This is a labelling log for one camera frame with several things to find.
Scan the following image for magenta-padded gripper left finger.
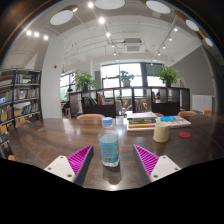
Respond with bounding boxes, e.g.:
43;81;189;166
43;144;95;187

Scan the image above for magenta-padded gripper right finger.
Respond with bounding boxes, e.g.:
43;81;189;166
132;144;182;185

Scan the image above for clear blue-capped water bottle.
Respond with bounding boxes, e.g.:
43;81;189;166
97;117;121;168

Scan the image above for cream ceramic cup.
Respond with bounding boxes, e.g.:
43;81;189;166
152;122;171;144

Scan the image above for flat round red coaster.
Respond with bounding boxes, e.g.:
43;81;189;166
178;131;192;139

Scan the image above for stack of books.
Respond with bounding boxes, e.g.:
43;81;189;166
125;111;158;132

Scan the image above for orange chairs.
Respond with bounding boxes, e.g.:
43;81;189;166
14;109;213;129

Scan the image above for low dark shelf unit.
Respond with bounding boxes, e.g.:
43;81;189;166
68;85;191;118

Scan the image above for tall dark bookshelf with books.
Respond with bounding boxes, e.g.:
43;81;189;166
0;68;43;158

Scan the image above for large bushy potted plant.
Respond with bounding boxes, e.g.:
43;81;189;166
73;70;98;92

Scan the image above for tall leafy potted plant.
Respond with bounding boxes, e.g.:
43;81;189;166
156;65;180;88

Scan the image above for small potted plant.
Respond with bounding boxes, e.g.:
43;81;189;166
116;70;136;88

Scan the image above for ceiling air conditioner unit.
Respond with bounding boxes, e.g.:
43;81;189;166
122;37;146;54

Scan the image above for ceiling lights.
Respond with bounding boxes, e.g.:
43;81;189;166
24;0;214;58

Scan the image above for white wall radiator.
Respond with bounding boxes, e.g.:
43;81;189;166
191;94;213;113

